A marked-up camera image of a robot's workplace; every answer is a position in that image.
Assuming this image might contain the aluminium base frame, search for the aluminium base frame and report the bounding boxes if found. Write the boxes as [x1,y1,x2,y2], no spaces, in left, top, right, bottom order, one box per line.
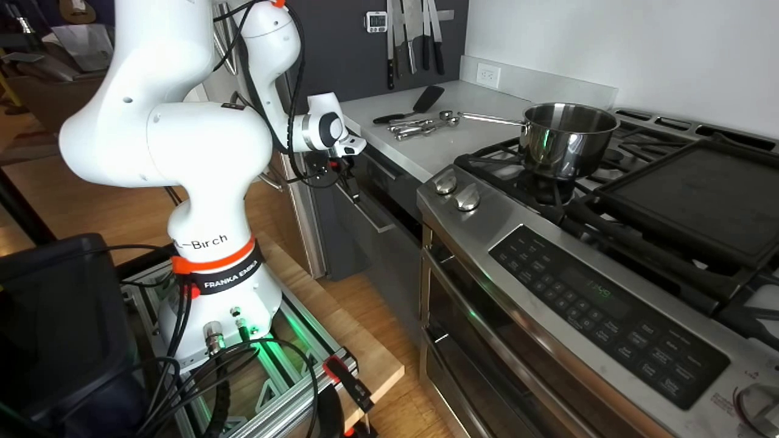
[119,259,360,438]

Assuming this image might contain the orange black clamp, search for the orange black clamp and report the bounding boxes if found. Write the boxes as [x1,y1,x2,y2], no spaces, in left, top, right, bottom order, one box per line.
[321,353,377,416]
[311,387,347,438]

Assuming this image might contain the stainless steel pot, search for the stainless steel pot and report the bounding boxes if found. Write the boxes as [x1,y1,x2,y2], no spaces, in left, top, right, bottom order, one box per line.
[461,101,620,182]

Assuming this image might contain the black base cables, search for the black base cables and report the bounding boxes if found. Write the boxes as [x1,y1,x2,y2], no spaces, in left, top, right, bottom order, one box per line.
[129,279,326,438]

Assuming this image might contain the white wall outlet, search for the white wall outlet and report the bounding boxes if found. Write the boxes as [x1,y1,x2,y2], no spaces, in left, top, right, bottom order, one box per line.
[476,62,505,91]

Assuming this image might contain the black box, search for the black box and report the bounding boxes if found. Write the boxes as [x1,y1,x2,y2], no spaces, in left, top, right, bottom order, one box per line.
[0,235,153,438]

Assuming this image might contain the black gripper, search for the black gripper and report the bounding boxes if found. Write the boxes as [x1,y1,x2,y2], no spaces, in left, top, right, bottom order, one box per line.
[304,153,360,191]

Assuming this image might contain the black spatula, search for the black spatula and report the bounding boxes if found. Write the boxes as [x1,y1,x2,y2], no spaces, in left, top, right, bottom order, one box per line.
[372,83,448,126]

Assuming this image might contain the black handled knife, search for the black handled knife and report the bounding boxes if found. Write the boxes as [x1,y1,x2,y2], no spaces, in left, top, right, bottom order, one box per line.
[382,0,399,92]
[428,0,448,79]
[414,0,434,73]

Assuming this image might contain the stainless steel gas range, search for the stainless steel gas range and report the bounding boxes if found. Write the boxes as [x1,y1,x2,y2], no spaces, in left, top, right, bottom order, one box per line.
[414,105,779,438]

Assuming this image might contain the metal ice cream scoop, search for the metal ice cream scoop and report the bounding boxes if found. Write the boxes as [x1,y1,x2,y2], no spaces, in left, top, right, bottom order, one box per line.
[395,120,457,145]
[388,108,463,135]

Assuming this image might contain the grey drawer with metal handle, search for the grey drawer with metal handle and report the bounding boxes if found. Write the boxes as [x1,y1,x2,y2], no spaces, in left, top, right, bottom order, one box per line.
[325,150,427,275]

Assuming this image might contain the black stove griddle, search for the black stove griddle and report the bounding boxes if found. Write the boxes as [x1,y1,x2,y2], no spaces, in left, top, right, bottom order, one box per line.
[594,140,779,270]

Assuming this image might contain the silver stove knob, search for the silver stove knob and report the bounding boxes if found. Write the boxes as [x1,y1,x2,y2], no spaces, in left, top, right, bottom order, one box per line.
[452,182,483,214]
[432,170,461,198]

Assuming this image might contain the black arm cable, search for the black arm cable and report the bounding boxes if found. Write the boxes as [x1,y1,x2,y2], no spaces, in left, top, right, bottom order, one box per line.
[213,0,311,165]

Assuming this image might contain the wooden platform board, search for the wooden platform board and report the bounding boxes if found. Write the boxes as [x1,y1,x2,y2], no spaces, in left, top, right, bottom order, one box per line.
[257,240,407,436]

